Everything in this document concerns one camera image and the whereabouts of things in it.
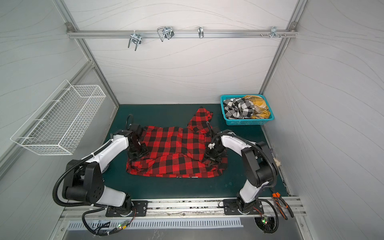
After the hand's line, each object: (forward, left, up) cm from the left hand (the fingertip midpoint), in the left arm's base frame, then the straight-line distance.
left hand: (147, 154), depth 87 cm
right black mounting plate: (-25, -47, -5) cm, 53 cm away
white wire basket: (0, +35, +26) cm, 43 cm away
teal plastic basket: (+26, -61, 0) cm, 67 cm away
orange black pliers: (-21, -72, -5) cm, 76 cm away
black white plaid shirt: (+37, -59, +2) cm, 70 cm away
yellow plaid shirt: (+33, -74, +4) cm, 81 cm away
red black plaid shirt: (+4, -17, -5) cm, 18 cm away
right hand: (-1, -36, -2) cm, 36 cm away
